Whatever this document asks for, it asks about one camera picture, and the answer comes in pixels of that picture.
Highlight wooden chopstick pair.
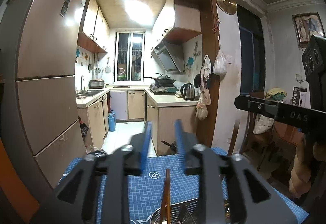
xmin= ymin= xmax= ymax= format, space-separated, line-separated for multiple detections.
xmin=159 ymin=180 xmax=169 ymax=224

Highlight kitchen window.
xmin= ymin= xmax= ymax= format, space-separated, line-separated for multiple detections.
xmin=114 ymin=31 xmax=145 ymax=82

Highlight person's right hand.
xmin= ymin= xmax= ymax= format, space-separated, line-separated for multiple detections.
xmin=289 ymin=138 xmax=311 ymax=198

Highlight steel pot on floor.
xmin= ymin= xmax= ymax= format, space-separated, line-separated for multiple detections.
xmin=161 ymin=140 xmax=177 ymax=155

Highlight blue star-pattern tablecloth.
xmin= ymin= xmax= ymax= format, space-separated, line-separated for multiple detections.
xmin=59 ymin=146 xmax=310 ymax=224

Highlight white tote bag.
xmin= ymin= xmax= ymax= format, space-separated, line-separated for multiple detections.
xmin=253 ymin=114 xmax=274 ymax=135

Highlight blue water bottle on floor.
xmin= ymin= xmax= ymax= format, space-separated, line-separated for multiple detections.
xmin=108 ymin=110 xmax=116 ymax=131

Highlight steel electric kettle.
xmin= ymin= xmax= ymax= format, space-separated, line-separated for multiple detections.
xmin=180 ymin=83 xmax=195 ymax=100

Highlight wooden chair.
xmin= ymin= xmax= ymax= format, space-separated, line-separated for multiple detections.
xmin=228 ymin=91 xmax=273 ymax=171

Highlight black wok on stove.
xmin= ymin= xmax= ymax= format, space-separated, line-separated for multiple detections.
xmin=144 ymin=75 xmax=175 ymax=86

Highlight steel utensil holder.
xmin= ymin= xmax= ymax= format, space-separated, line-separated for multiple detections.
xmin=149 ymin=198 xmax=199 ymax=224

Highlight white hanging plastic bag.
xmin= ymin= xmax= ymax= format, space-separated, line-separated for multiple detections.
xmin=212 ymin=50 xmax=228 ymax=76

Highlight steel range hood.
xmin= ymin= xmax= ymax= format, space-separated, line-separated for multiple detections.
xmin=151 ymin=40 xmax=185 ymax=75

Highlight orange wooden cabinet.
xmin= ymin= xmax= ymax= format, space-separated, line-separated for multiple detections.
xmin=1 ymin=141 xmax=39 ymax=223

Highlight beige three-door refrigerator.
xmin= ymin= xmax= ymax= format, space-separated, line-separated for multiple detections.
xmin=0 ymin=0 xmax=87 ymax=189

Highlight framed wall picture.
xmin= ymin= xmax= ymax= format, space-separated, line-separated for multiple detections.
xmin=292 ymin=12 xmax=325 ymax=48

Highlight round gold wall clock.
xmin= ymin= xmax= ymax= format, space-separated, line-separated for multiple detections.
xmin=216 ymin=0 xmax=237 ymax=15

